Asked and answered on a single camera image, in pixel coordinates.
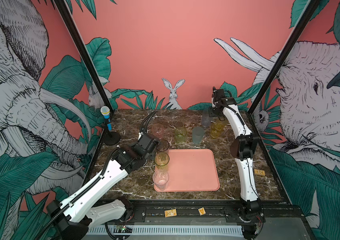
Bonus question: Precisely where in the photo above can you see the tall blue glass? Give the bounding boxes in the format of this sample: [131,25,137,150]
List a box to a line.
[201,109,213,128]

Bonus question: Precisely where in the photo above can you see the tall green glass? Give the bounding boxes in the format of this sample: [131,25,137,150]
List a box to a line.
[154,152,170,171]

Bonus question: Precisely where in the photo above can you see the tall smoky grey glass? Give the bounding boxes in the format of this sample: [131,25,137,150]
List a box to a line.
[156,139,170,154]

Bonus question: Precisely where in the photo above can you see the tall clear glass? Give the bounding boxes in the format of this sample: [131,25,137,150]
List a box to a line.
[152,170,169,191]

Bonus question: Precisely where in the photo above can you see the frosted teal cup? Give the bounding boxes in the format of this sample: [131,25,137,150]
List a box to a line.
[192,126,205,145]

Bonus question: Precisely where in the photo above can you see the short pink glass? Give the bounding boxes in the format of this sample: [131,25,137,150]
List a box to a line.
[151,124,164,139]

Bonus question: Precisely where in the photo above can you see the tall yellow glass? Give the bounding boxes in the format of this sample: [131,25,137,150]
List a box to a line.
[216,118,228,128]

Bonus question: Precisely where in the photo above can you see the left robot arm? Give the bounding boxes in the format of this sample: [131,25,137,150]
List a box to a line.
[36,133,160,240]

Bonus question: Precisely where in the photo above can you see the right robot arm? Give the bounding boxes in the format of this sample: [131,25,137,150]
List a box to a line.
[209,87,263,223]

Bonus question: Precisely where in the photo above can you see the pink plastic tray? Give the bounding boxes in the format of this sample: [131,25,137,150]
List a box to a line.
[154,149,220,193]

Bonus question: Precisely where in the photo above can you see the black microphone stand base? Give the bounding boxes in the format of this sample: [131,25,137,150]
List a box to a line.
[103,130,120,146]

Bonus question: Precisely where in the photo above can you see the short yellow glass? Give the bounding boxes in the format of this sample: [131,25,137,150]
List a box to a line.
[210,122,225,139]

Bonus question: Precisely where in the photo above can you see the short green glass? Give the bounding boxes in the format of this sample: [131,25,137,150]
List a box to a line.
[175,127,188,143]

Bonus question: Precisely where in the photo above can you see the blue toy microphone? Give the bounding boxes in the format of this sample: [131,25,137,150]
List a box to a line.
[100,106,112,131]

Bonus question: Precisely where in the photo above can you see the white ribbed panel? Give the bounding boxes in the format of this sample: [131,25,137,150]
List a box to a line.
[87,225,243,237]

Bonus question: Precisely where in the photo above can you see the small yellow letter tag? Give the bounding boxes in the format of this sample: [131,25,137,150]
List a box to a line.
[198,208,206,216]

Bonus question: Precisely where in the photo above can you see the black corrugated cable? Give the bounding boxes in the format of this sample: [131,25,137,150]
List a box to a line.
[139,110,158,136]

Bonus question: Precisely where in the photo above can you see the black front rail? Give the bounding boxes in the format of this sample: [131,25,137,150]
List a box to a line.
[97,199,303,224]

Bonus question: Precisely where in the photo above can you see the yellow tag on rail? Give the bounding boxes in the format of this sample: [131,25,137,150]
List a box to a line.
[164,209,177,218]

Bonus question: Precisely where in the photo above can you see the black corner frame post right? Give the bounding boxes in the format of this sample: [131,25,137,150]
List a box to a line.
[248,0,321,115]

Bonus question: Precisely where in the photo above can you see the black corner frame post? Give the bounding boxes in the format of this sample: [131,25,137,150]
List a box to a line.
[53,0,114,114]
[248,0,321,115]

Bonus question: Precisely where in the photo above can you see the black corner frame post left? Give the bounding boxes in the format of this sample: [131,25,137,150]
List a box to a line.
[53,0,114,114]

